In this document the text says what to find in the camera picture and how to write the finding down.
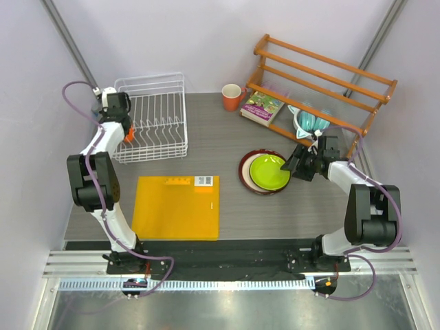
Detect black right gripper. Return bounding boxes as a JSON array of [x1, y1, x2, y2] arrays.
[[281, 144, 322, 183]]

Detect green plate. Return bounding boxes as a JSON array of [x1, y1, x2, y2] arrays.
[[249, 154, 292, 190]]

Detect large red cream plate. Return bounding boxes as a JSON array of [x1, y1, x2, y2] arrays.
[[238, 149, 291, 195]]

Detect orange plate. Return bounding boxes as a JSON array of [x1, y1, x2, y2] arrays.
[[124, 126, 135, 143]]

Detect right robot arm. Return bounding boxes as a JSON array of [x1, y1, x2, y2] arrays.
[[281, 135, 402, 272]]

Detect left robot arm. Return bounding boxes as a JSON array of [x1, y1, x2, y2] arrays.
[[67, 87, 146, 274]]

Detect wooden shelf rack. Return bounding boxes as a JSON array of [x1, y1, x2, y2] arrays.
[[246, 34, 397, 156]]

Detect white cat-ear bowl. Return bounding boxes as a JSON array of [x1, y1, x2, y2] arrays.
[[287, 104, 330, 140]]

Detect purple book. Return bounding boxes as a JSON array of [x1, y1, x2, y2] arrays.
[[240, 91, 285, 127]]

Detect orange mug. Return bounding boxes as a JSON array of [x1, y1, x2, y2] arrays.
[[221, 84, 247, 112]]

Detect yellow board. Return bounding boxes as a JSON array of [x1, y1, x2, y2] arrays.
[[131, 176, 220, 241]]

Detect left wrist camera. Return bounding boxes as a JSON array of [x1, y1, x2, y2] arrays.
[[92, 87, 116, 108]]

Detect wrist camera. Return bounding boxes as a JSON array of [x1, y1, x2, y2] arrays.
[[308, 130, 323, 154], [92, 87, 116, 108]]

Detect white wire dish rack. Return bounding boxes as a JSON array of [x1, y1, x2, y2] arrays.
[[113, 72, 188, 164]]

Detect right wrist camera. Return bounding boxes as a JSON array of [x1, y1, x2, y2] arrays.
[[308, 130, 323, 154]]

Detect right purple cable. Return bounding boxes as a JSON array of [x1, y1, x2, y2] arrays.
[[311, 125, 404, 300]]

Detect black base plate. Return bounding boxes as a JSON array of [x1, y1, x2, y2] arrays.
[[66, 239, 351, 281]]

